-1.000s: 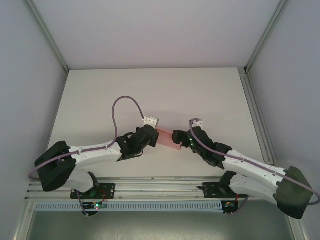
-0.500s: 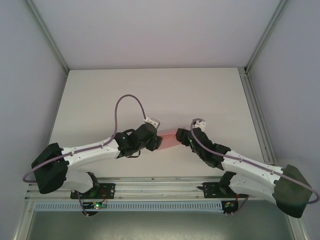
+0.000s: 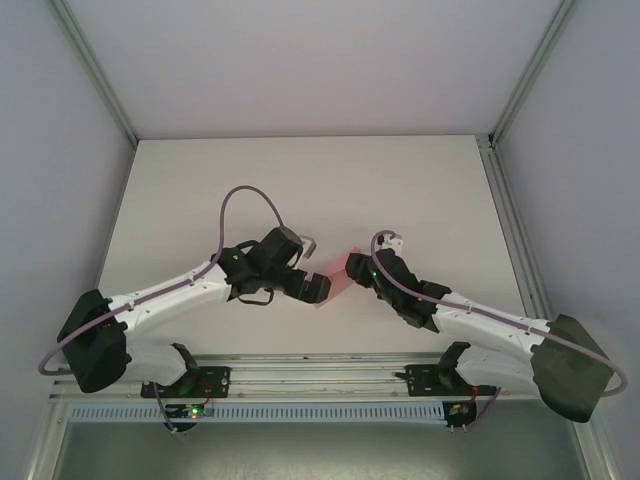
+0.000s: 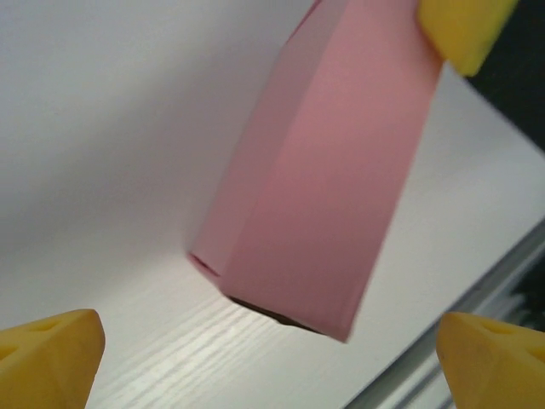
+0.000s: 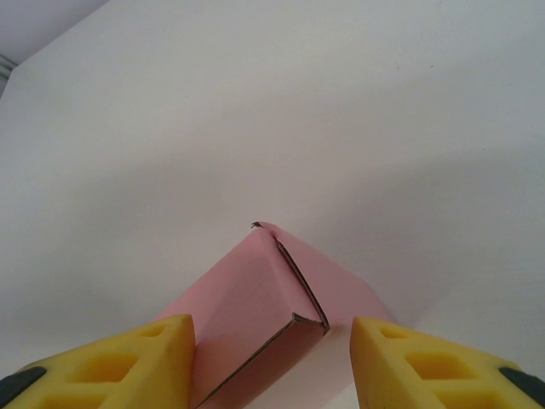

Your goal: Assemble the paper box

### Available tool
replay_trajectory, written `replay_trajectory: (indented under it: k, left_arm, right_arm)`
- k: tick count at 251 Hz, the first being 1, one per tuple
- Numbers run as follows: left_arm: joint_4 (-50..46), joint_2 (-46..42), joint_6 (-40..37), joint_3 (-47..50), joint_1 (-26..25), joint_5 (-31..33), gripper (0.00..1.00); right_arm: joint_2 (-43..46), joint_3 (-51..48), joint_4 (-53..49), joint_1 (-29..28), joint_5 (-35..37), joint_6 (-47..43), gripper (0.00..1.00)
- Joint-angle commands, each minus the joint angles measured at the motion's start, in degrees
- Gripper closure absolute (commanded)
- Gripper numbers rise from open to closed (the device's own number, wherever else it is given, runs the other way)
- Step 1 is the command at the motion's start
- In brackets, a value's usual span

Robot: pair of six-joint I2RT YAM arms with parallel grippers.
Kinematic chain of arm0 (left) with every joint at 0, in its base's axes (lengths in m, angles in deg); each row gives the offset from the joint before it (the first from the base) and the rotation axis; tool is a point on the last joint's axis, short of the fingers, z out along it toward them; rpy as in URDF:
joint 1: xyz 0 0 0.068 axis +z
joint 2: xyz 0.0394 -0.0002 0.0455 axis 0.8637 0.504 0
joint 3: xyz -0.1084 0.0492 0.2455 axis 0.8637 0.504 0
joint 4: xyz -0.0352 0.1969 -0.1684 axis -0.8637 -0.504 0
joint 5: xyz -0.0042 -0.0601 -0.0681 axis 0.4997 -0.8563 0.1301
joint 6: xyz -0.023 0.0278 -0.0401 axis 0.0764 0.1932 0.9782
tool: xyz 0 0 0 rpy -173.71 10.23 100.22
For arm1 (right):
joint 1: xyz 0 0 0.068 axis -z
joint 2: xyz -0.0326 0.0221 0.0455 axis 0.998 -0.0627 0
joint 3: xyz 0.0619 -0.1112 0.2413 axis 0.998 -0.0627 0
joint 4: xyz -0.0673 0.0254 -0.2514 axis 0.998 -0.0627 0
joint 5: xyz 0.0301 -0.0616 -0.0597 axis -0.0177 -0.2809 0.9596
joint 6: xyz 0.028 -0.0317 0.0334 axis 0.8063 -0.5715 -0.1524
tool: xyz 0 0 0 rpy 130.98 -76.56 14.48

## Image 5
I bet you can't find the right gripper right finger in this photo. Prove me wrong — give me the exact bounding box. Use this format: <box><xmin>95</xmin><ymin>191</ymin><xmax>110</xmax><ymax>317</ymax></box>
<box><xmin>349</xmin><ymin>315</ymin><xmax>545</xmax><ymax>409</ymax></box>

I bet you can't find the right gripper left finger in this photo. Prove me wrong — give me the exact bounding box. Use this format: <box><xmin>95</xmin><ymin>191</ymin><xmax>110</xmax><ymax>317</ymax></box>
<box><xmin>0</xmin><ymin>314</ymin><xmax>198</xmax><ymax>409</ymax></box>

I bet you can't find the pink paper box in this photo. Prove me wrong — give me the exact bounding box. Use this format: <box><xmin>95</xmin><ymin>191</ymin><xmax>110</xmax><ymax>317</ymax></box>
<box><xmin>151</xmin><ymin>220</ymin><xmax>399</xmax><ymax>409</ymax></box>

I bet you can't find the aluminium table side rail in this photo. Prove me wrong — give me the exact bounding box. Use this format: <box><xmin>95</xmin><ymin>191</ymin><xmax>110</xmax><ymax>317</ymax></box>
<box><xmin>0</xmin><ymin>53</ymin><xmax>19</xmax><ymax>83</ymax></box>

